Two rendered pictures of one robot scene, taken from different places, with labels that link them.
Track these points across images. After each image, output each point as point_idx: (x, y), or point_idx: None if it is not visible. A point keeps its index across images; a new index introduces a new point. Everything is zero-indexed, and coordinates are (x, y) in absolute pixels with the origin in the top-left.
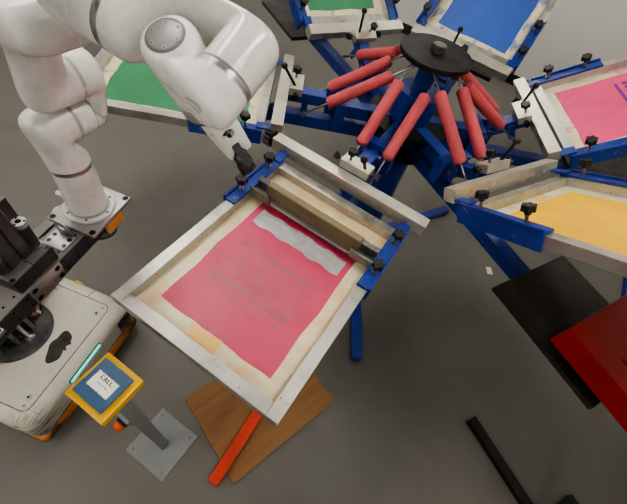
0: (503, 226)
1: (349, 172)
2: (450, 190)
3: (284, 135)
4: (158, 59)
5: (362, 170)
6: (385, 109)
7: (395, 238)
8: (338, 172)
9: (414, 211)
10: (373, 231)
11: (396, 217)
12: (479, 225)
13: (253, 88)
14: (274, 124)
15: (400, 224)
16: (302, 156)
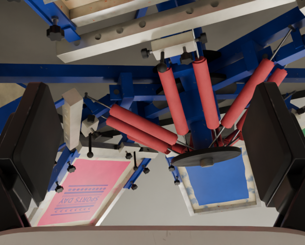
0: None
1: (174, 34)
2: (74, 102)
3: (285, 3)
4: None
5: (161, 49)
6: (203, 102)
7: (51, 27)
8: (183, 25)
9: (82, 57)
10: (90, 3)
11: (88, 38)
12: (16, 104)
13: None
14: None
15: (77, 36)
16: (239, 3)
